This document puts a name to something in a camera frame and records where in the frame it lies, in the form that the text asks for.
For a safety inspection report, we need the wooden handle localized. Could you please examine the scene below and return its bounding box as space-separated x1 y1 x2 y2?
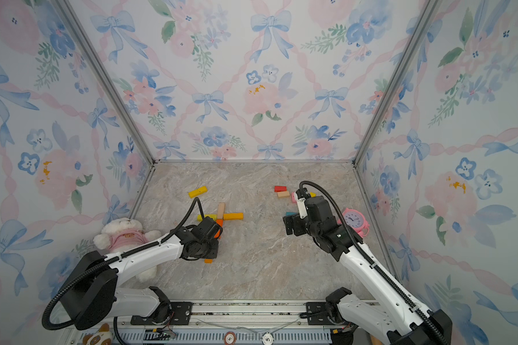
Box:
370 335 383 345

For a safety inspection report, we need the red-orange block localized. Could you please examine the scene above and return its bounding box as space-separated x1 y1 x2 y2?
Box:
214 218 224 239

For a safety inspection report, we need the yellow long block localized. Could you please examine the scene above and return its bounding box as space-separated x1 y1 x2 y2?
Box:
188 185 208 198

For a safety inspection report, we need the tan wood block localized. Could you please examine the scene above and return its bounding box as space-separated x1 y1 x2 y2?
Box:
277 191 290 198

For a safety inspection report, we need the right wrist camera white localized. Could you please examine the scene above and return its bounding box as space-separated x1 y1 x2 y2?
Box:
293 193 307 219

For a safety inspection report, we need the red block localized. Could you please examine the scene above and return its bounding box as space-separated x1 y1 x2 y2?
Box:
274 185 287 193

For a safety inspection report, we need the pink alarm clock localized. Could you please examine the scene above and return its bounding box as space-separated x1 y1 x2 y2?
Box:
342 208 370 238

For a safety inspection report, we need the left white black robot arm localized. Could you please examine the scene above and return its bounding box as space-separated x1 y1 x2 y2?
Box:
54 217 223 330

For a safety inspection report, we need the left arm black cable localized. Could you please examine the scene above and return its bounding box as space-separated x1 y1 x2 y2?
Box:
41 197 224 345

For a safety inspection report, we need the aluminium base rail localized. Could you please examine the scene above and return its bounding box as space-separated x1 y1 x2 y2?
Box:
64 299 424 345

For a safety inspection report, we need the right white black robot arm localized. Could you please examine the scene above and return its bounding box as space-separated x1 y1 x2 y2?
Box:
283 196 453 344

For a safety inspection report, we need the white plush bear pink shirt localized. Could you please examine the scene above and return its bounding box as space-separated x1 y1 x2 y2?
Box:
92 217 163 283

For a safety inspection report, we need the brown white plush toy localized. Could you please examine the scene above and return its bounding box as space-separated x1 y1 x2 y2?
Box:
82 323 114 345

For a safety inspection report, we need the natural wood block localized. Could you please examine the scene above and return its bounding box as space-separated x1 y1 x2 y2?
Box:
217 203 226 219

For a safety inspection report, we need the amber yellow block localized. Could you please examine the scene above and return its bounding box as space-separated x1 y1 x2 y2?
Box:
223 213 244 221

